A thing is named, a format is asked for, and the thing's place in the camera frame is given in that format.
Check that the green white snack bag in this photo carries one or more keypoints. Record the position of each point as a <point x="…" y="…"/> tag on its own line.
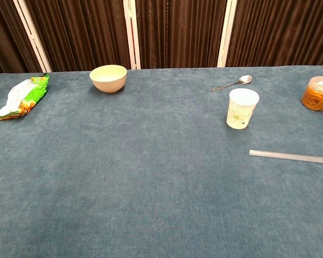
<point x="27" y="96"/>

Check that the metal spoon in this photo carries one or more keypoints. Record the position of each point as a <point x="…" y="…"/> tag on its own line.
<point x="245" y="79"/>

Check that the beige bowl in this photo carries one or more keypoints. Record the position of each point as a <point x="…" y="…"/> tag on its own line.
<point x="108" y="80"/>

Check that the transparent plastic straw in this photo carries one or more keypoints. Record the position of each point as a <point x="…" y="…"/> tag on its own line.
<point x="290" y="156"/>

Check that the white screen frame post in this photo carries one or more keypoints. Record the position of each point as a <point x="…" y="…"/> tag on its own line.
<point x="132" y="35"/>
<point x="33" y="36"/>
<point x="226" y="33"/>

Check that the blue tablecloth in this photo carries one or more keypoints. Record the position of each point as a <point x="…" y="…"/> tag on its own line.
<point x="140" y="172"/>

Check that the clear jar of rubber bands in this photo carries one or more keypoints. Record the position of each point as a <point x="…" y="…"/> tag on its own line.
<point x="319" y="95"/>

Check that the white floral paper cup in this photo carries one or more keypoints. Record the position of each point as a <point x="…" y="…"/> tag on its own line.
<point x="241" y="110"/>

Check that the dark brown curtain panel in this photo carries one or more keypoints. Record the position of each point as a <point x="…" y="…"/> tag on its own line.
<point x="282" y="32"/>
<point x="80" y="33"/>
<point x="2" y="37"/>
<point x="180" y="33"/>

